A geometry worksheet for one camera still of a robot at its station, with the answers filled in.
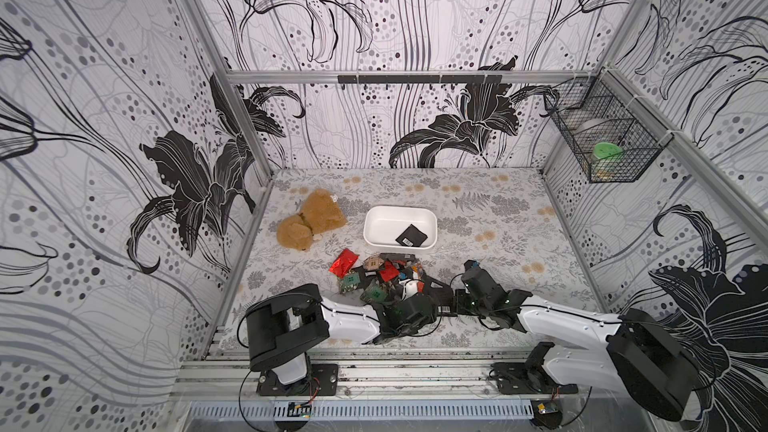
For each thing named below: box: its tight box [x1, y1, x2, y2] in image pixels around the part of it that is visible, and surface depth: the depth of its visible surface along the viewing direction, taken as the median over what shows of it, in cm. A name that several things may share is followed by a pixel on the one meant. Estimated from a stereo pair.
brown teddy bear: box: [276, 188, 347, 252], surface depth 97 cm
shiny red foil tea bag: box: [329, 248, 358, 279], surface depth 95 cm
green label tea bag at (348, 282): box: [337, 271, 361, 294], surface depth 92 cm
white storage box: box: [363, 205, 438, 250], surface depth 103 cm
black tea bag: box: [395, 224, 428, 247], surface depth 100 cm
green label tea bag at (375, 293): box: [360, 279, 389, 304], surface depth 88 cm
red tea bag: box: [380, 259, 399, 282], surface depth 91 cm
